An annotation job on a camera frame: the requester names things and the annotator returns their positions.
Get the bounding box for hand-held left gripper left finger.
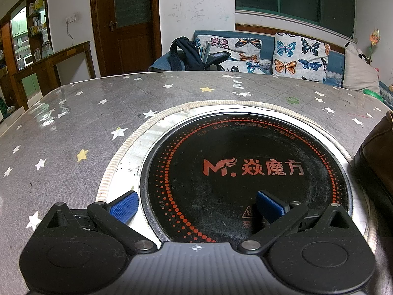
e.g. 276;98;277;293
46;191;157;255

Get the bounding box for black seat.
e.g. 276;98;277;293
203;51;231;70

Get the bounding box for beige pillow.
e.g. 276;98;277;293
342;44;381;92

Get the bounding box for black backpack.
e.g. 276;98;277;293
170;36;205;72

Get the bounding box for flat butterfly-print cushion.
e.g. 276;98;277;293
195;35;265;74

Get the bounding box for brown wooden door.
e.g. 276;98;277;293
90;0;162;77

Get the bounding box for round black induction cooker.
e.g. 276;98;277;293
97;100;378;252

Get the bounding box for blue sofa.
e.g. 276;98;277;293
149;30;393;105

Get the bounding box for orange artificial flower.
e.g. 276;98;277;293
368;28;381;62

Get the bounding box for square butterfly-print cushion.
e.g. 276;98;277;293
272;32;330;83

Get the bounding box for wooden console table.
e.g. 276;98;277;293
13;41;96;109

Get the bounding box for brown leather shoe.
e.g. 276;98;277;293
351;110;393;222

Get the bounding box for green-framed window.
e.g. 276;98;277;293
235;0;358;40

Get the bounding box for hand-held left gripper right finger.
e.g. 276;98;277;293
239;191;349;255

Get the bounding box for wooden shelf cabinet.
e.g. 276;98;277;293
0;0;53;111

